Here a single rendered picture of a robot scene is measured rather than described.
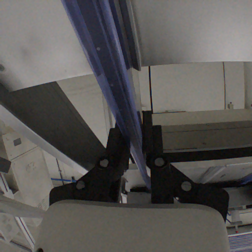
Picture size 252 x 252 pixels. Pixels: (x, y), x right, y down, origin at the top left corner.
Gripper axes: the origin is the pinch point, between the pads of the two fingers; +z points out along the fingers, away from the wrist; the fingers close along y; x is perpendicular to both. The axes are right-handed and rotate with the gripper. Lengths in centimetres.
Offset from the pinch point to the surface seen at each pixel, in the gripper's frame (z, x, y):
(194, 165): 3.3, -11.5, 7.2
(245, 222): -2, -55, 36
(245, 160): 3.3, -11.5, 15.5
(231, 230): -5, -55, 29
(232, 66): 161, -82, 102
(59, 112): 3.3, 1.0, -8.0
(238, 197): 1.6, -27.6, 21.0
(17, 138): 37, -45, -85
